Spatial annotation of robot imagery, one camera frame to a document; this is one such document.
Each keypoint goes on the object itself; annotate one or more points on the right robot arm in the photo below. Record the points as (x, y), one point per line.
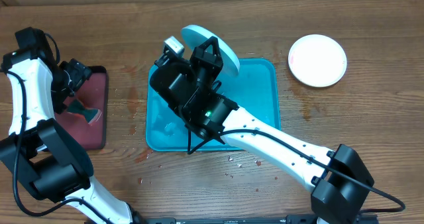
(338, 181)

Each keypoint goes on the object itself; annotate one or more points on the black tray with red water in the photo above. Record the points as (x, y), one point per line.
(93, 94)

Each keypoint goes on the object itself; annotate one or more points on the green and pink sponge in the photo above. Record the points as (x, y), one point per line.
(90, 115)

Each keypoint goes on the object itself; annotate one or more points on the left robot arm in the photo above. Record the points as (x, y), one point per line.
(50, 168)

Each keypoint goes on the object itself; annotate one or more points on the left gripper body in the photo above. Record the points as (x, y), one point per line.
(68, 77)

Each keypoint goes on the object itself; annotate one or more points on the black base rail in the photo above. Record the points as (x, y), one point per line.
(289, 219)

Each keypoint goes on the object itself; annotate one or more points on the blue plastic tray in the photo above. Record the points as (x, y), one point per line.
(255, 89)

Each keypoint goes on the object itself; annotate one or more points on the white plate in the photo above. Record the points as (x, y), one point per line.
(317, 60)

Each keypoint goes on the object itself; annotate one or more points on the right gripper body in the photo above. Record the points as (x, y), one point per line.
(214, 89)

